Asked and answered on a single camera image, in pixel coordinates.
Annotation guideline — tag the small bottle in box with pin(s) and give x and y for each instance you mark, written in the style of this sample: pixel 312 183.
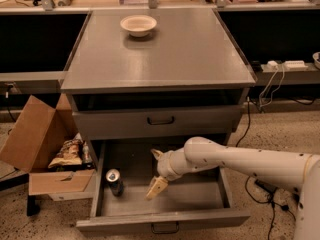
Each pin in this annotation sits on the small bottle in box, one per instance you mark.
pixel 86 157

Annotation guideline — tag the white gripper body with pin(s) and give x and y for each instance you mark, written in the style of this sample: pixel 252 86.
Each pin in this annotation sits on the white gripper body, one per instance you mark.
pixel 164 166

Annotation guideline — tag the white ceramic bowl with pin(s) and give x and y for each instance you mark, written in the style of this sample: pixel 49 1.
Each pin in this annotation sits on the white ceramic bowl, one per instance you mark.
pixel 138 25

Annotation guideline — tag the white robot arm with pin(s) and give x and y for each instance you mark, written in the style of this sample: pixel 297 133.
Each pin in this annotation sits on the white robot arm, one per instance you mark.
pixel 298 173

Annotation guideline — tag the blue silver redbull can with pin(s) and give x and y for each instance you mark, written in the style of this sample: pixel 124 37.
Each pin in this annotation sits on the blue silver redbull can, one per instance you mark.
pixel 115 183

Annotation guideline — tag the snack chip bag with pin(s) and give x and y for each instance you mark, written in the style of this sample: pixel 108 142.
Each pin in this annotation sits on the snack chip bag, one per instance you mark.
pixel 68 154

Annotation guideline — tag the white power strip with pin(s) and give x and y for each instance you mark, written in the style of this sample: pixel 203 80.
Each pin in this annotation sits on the white power strip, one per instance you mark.
pixel 297 65

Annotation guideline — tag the grey drawer cabinet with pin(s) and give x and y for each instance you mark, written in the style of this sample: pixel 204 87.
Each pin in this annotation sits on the grey drawer cabinet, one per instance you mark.
pixel 188 60

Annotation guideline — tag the black power adapter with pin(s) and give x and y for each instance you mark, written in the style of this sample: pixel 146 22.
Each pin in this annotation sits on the black power adapter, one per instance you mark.
pixel 265 186

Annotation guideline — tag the brown cardboard box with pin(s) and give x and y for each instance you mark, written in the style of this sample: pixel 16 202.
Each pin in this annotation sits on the brown cardboard box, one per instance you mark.
pixel 34 141

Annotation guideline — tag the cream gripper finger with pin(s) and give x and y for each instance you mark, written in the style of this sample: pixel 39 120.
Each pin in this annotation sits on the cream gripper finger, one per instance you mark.
pixel 157 185
pixel 157 154

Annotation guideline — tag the grey top drawer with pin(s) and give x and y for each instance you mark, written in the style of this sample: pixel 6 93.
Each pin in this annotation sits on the grey top drawer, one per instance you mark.
pixel 160 122

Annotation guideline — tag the open grey middle drawer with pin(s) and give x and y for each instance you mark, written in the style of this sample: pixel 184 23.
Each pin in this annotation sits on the open grey middle drawer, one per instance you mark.
pixel 196 201

